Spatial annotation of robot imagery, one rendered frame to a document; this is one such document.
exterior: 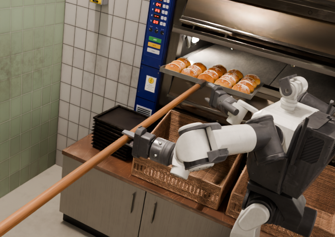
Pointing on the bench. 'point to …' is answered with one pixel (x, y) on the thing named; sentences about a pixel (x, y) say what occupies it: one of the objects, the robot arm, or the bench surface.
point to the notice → (150, 84)
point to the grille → (143, 110)
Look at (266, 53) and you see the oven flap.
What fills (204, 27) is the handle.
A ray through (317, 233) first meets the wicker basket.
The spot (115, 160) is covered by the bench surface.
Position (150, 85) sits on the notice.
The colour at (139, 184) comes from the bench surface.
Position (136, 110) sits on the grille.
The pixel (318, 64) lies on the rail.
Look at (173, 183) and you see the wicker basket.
